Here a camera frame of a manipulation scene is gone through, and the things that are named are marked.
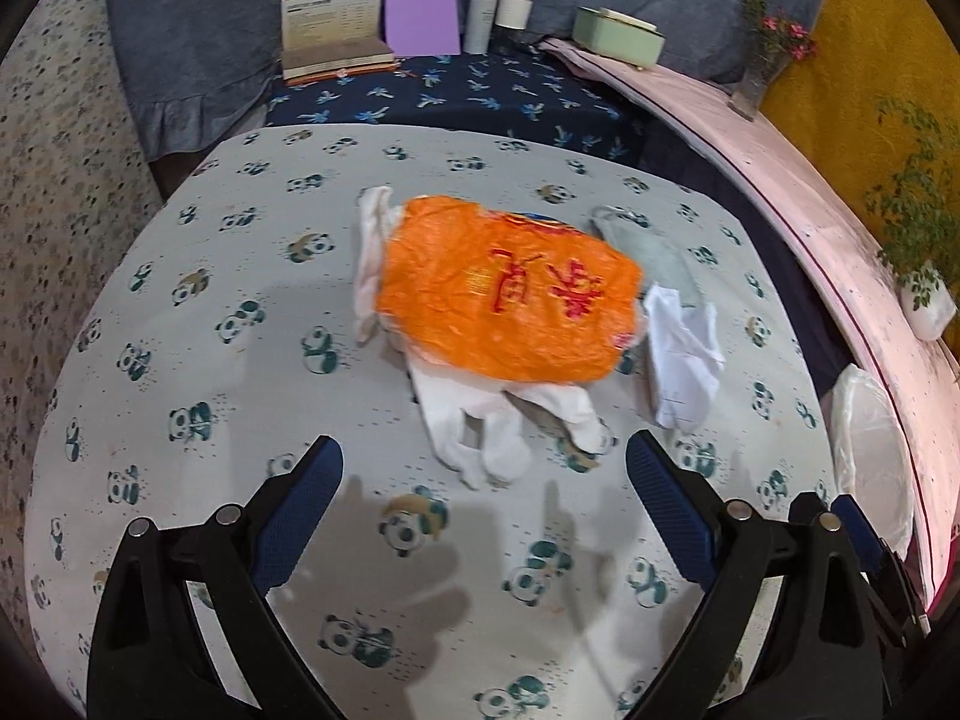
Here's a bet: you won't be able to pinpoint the yellow blanket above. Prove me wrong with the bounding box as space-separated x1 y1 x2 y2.
757 0 960 361

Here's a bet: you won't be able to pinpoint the white crumpled paper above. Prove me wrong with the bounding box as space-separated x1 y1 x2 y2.
645 281 727 432

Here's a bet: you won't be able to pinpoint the pale green tissue box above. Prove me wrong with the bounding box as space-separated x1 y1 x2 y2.
571 6 667 70

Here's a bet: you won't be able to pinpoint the white plastic bag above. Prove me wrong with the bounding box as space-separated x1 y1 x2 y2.
821 364 916 563

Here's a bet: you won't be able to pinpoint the white cosmetic jar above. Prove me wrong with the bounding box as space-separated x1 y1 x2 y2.
495 0 538 35

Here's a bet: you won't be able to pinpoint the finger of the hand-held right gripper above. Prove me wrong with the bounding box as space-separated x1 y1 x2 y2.
834 495 890 580
874 536 935 650

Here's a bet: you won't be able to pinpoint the grey-green cloth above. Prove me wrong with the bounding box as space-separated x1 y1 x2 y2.
589 206 717 316

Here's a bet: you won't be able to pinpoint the glass vase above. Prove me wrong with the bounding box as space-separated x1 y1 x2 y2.
731 49 788 119

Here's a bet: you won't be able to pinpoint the orange printed plastic bag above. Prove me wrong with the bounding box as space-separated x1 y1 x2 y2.
375 195 650 383

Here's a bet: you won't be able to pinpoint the green leafy plant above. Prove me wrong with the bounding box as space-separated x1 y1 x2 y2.
862 94 960 308

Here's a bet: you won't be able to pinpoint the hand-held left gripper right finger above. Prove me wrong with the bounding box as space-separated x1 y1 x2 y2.
626 429 882 720

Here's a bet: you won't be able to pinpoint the navy print cloth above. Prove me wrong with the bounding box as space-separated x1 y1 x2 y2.
262 49 653 166

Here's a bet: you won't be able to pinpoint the open beige book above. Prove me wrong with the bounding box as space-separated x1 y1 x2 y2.
281 0 398 85

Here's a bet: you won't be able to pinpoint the blue-grey blanket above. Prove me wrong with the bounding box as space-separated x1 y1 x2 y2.
101 0 837 162

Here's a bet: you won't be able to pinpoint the pink speckled cloth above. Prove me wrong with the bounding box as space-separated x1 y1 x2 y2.
540 37 960 616

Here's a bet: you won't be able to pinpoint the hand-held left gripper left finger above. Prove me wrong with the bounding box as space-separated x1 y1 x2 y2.
86 433 346 720

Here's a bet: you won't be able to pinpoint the slim white bottle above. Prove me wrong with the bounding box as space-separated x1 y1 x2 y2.
463 0 502 55

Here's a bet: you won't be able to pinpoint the purple notebook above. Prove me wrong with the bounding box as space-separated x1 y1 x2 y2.
382 0 462 59

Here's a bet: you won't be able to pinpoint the panda print cloth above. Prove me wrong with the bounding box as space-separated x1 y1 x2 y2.
22 124 841 720

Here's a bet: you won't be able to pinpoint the pink flowers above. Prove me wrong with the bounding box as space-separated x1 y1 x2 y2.
739 0 818 65

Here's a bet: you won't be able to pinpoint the white plant pot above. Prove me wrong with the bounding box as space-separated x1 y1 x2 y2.
900 262 957 338

